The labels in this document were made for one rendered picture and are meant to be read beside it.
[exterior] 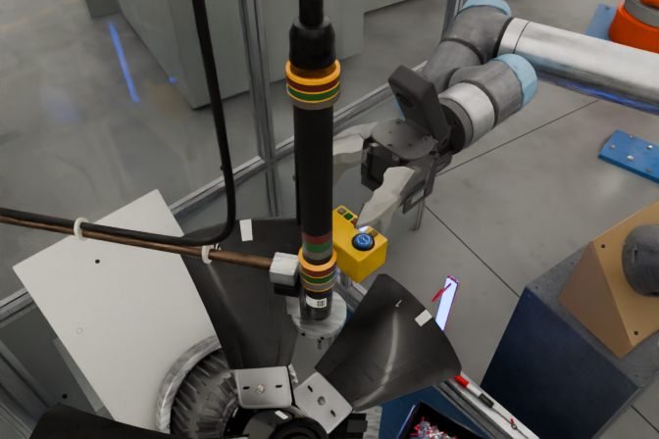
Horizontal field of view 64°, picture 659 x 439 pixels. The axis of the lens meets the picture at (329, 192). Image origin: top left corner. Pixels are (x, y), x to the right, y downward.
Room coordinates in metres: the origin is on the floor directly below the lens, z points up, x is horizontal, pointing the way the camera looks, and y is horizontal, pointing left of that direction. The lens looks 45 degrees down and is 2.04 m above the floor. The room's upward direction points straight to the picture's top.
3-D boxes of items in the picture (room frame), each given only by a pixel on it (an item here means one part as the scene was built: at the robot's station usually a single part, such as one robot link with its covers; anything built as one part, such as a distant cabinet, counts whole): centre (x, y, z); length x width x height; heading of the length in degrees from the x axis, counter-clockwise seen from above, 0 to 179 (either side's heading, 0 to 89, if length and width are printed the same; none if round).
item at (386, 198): (0.37, -0.06, 1.63); 0.09 x 0.03 x 0.06; 155
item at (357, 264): (0.83, -0.05, 1.02); 0.16 x 0.10 x 0.11; 43
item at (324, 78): (0.36, 0.01, 1.80); 0.04 x 0.04 x 0.03
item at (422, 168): (0.41, -0.08, 1.66); 0.09 x 0.05 x 0.02; 155
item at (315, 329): (0.37, 0.02, 1.50); 0.09 x 0.07 x 0.10; 78
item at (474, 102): (0.53, -0.16, 1.64); 0.08 x 0.05 x 0.08; 43
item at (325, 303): (0.36, 0.01, 1.65); 0.04 x 0.04 x 0.46
